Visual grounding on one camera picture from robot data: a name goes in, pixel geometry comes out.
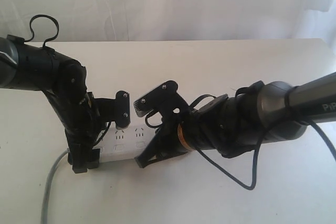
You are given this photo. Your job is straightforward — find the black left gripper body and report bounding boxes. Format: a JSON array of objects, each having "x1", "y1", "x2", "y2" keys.
[{"x1": 65, "y1": 92, "x2": 117, "y2": 156}]

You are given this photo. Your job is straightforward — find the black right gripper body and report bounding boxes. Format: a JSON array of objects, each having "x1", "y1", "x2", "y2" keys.
[{"x1": 152, "y1": 95, "x2": 192, "y2": 156}]

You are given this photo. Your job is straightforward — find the white five-outlet power strip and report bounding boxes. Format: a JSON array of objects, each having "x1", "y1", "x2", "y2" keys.
[{"x1": 95, "y1": 124, "x2": 155, "y2": 163}]

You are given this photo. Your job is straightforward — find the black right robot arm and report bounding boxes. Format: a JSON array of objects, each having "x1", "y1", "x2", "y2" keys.
[{"x1": 134, "y1": 73, "x2": 335, "y2": 168}]

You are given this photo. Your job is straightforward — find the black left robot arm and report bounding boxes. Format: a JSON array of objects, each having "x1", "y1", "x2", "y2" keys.
[{"x1": 1, "y1": 36, "x2": 116, "y2": 174}]

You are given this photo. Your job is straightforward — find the white backdrop curtain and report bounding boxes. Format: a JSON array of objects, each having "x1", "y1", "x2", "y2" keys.
[{"x1": 0, "y1": 0, "x2": 336, "y2": 51}]

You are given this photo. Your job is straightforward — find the grey power cord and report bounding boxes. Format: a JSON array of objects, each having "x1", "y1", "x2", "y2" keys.
[{"x1": 39, "y1": 149, "x2": 71, "y2": 224}]

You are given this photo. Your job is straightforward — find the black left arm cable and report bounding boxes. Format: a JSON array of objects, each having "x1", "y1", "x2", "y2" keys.
[{"x1": 6, "y1": 14, "x2": 60, "y2": 49}]

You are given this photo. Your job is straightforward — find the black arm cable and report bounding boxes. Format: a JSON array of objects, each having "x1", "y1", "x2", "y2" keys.
[
  {"x1": 144, "y1": 94, "x2": 336, "y2": 190},
  {"x1": 6, "y1": 14, "x2": 60, "y2": 49}
]

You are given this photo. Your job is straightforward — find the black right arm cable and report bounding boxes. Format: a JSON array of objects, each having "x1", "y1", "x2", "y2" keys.
[{"x1": 144, "y1": 94, "x2": 336, "y2": 190}]

